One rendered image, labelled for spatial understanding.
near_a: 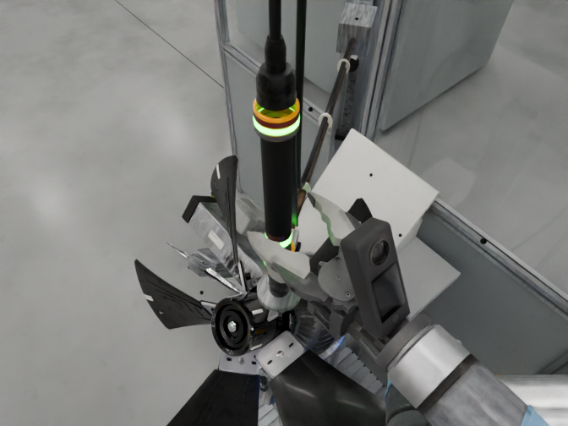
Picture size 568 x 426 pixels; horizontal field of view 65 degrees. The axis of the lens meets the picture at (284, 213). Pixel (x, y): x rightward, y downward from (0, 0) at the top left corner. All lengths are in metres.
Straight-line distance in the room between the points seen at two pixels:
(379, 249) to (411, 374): 0.12
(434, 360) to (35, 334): 2.27
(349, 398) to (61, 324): 1.83
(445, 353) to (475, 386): 0.04
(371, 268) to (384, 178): 0.65
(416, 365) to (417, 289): 1.00
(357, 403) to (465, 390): 0.49
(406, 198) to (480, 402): 0.64
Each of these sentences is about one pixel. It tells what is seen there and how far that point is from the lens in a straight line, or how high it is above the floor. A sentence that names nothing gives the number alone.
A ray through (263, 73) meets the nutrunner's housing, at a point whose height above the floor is 1.86.
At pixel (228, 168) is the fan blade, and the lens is 0.95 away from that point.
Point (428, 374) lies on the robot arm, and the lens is 0.45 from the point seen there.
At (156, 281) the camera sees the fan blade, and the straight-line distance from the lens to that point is 1.12.
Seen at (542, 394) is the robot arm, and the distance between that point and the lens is 0.61.
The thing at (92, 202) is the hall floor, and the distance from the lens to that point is 2.91.
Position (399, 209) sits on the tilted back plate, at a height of 1.30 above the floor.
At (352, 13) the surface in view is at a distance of 1.07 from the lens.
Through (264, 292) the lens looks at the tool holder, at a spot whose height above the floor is 1.47.
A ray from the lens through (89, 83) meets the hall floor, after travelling 3.81.
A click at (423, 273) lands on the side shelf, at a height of 0.86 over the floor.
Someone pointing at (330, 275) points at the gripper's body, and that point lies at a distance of 0.48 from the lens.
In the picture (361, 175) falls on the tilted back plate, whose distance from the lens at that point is 1.07.
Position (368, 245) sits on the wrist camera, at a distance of 0.40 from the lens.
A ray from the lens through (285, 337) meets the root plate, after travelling 0.98.
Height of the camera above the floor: 2.09
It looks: 52 degrees down
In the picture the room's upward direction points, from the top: straight up
